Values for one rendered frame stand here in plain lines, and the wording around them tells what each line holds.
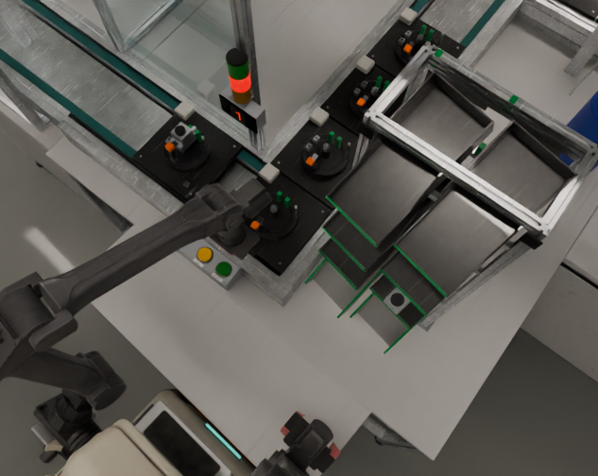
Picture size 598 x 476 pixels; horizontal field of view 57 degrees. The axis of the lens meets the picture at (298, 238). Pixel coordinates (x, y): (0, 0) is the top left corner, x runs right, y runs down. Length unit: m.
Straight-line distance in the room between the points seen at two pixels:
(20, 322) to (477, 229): 0.75
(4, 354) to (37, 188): 2.08
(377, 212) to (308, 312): 0.68
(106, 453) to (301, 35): 1.49
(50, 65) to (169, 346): 1.02
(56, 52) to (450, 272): 1.54
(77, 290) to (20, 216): 2.03
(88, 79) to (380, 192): 1.24
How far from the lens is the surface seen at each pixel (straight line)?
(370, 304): 1.47
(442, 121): 1.01
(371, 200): 1.00
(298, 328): 1.61
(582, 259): 1.88
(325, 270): 1.48
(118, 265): 0.94
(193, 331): 1.63
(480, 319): 1.70
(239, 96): 1.39
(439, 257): 1.00
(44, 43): 2.13
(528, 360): 2.67
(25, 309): 0.91
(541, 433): 2.66
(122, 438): 1.16
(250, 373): 1.60
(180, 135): 1.60
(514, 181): 1.00
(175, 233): 0.97
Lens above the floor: 2.44
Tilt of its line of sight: 71 degrees down
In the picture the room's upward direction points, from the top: 2 degrees clockwise
